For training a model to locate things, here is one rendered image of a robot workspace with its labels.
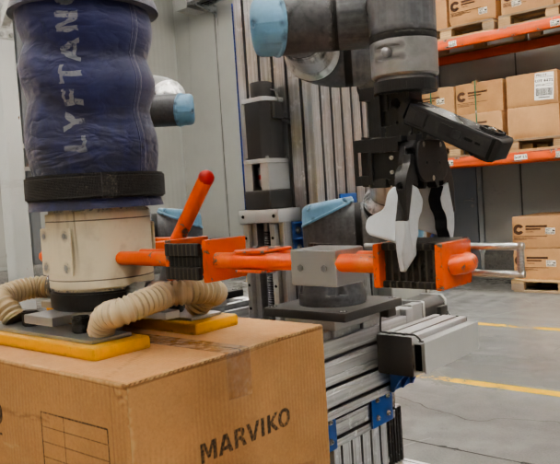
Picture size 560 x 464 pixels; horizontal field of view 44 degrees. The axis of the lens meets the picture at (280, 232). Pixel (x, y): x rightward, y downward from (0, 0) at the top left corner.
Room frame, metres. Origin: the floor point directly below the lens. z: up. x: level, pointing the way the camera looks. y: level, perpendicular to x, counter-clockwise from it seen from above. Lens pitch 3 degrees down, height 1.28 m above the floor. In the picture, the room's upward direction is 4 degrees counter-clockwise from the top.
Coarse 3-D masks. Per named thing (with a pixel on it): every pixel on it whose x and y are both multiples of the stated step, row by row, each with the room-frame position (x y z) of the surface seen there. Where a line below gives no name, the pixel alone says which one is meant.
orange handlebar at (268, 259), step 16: (160, 240) 1.45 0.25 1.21; (128, 256) 1.08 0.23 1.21; (144, 256) 1.05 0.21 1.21; (160, 256) 1.03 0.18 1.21; (224, 256) 0.95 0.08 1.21; (240, 256) 0.93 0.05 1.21; (256, 256) 0.91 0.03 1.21; (272, 256) 0.89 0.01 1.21; (288, 256) 0.88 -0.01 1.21; (352, 256) 0.82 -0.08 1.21; (368, 256) 0.80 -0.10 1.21; (464, 256) 0.74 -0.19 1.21; (240, 272) 0.93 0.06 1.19; (256, 272) 0.91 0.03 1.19; (272, 272) 0.93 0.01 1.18; (352, 272) 0.82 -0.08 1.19; (368, 272) 0.80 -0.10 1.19; (464, 272) 0.74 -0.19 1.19
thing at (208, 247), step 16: (176, 240) 1.01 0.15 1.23; (192, 240) 1.04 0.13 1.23; (208, 240) 0.96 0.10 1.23; (224, 240) 0.98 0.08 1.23; (240, 240) 1.01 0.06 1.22; (176, 256) 0.99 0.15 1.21; (192, 256) 0.96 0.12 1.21; (208, 256) 0.96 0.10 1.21; (176, 272) 0.98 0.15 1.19; (192, 272) 0.96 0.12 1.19; (208, 272) 0.95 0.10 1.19; (224, 272) 0.98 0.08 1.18
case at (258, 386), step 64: (256, 320) 1.20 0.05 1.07; (0, 384) 1.01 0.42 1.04; (64, 384) 0.90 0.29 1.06; (128, 384) 0.83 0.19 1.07; (192, 384) 0.90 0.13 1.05; (256, 384) 1.00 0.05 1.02; (320, 384) 1.12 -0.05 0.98; (0, 448) 1.02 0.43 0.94; (64, 448) 0.91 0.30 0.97; (128, 448) 0.82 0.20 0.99; (192, 448) 0.90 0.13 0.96; (256, 448) 0.99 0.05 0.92; (320, 448) 1.11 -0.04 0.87
